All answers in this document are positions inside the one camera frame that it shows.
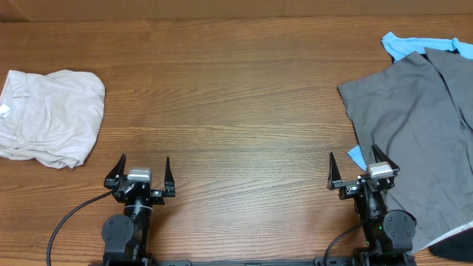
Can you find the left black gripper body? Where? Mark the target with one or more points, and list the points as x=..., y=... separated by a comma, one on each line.
x=155, y=197

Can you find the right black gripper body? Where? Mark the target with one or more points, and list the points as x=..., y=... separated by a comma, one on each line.
x=349, y=189

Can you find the beige folded shorts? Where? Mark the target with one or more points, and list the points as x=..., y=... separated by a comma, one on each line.
x=54, y=118

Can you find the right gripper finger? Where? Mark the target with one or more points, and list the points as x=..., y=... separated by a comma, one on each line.
x=334, y=175
x=381, y=157

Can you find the grey shorts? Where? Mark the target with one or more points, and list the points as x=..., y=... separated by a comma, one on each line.
x=439, y=200

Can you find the black garment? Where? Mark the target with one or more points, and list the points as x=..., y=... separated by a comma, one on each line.
x=456, y=248

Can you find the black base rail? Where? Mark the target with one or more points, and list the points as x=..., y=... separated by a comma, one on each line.
x=317, y=261

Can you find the light blue shirt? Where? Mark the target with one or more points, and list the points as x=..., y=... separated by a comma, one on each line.
x=406, y=46

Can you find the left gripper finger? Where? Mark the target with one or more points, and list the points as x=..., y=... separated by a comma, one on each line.
x=118, y=169
x=169, y=180

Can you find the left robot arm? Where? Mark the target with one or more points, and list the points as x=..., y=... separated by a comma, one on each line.
x=126, y=235

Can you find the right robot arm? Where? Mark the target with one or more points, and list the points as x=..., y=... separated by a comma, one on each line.
x=388, y=234

